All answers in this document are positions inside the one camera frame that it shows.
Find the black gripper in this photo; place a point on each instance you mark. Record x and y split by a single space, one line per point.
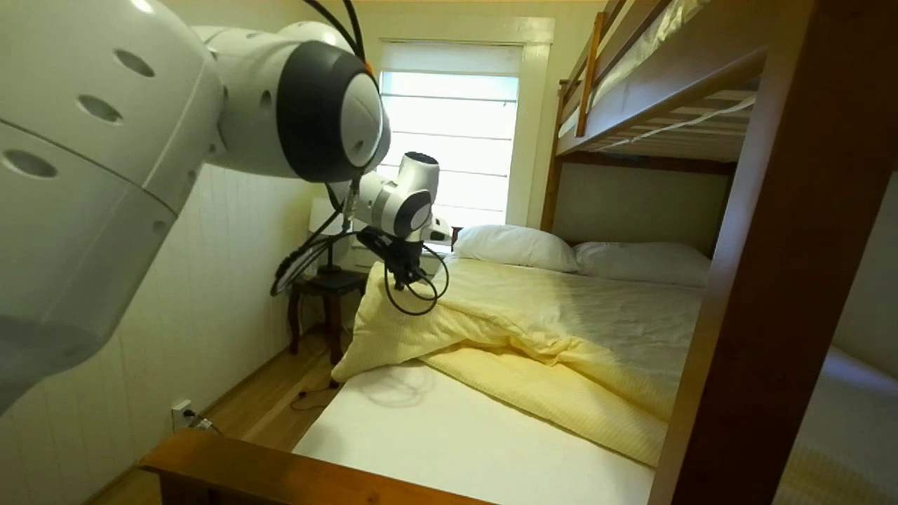
389 248

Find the yellow blanket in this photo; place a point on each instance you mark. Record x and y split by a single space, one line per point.
562 327

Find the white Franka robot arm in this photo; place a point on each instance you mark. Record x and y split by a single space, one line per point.
93 141

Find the dark wooden side table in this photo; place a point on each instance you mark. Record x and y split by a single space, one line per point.
328 283

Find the large white pillow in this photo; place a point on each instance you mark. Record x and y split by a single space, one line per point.
514 248

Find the large white window blind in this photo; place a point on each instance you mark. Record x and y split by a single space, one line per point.
458 130

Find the white bed mattress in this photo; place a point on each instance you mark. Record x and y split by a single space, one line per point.
468 437

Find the flat white pillow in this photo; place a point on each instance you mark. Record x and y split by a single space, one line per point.
648 261

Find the bunk mattress with pale sheet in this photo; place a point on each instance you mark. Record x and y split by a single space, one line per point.
655 38

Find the white wall outlet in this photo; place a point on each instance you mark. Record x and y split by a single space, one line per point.
183 414

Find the wooden bunk bed frame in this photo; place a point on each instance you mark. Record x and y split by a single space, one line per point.
795 233

